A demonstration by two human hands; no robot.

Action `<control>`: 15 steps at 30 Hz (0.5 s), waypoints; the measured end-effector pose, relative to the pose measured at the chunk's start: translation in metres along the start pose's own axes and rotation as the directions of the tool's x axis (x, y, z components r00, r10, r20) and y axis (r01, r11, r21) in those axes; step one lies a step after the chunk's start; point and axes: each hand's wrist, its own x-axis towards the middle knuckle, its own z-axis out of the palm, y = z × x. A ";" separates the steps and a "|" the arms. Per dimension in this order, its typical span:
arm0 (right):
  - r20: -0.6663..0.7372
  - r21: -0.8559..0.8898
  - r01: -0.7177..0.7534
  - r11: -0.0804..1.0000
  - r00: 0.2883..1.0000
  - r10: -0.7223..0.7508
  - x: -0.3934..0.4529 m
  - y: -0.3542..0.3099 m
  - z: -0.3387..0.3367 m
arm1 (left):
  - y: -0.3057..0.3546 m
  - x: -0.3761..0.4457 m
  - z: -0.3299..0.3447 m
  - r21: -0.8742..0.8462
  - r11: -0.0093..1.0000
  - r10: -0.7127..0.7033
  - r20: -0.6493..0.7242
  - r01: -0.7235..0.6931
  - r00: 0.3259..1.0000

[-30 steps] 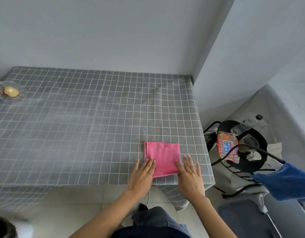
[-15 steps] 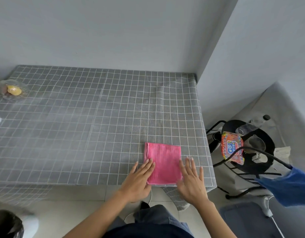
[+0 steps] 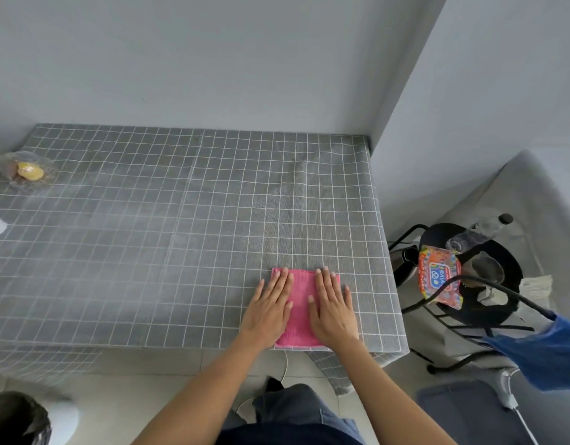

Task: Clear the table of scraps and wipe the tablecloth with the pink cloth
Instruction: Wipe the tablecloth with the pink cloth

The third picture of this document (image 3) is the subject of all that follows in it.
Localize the person's right hand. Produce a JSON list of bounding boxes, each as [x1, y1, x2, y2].
[[306, 266, 360, 353]]

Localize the person's left hand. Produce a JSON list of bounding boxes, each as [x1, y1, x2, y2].
[[238, 266, 295, 350]]

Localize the pink cleaning cloth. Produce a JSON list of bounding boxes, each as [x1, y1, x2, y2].
[[271, 267, 342, 352]]

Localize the clear glass bowl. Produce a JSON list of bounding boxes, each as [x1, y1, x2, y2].
[[0, 150, 59, 190]]

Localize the person's right forearm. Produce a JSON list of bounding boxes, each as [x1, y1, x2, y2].
[[333, 340, 457, 445]]

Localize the person's left forearm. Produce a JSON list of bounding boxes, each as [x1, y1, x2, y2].
[[132, 336, 276, 445]]

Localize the grey checked tablecloth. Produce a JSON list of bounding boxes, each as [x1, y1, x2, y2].
[[0, 123, 410, 397]]

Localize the blue grey jeans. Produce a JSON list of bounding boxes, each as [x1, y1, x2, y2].
[[217, 383, 365, 445]]

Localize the colourful snack packet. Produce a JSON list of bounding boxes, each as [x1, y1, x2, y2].
[[416, 245, 467, 311]]

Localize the black shirt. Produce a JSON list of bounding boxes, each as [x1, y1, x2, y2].
[[217, 423, 365, 445]]

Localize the dark grey floor mat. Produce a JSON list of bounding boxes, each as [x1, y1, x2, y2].
[[416, 378, 515, 445]]

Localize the clear glass cup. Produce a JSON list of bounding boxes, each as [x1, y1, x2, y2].
[[460, 250, 506, 289]]

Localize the clear bottle with black cap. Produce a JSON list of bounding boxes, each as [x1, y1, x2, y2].
[[445, 213, 515, 252]]

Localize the white plug adapter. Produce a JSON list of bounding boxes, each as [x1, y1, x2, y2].
[[497, 368, 541, 445]]

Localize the blue cloth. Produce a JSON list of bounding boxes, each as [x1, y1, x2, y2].
[[481, 311, 570, 393]]

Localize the black lined trash bin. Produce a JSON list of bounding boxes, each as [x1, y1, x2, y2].
[[0, 390, 80, 445]]

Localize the thin white cable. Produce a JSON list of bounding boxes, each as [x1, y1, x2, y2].
[[236, 349, 291, 425]]

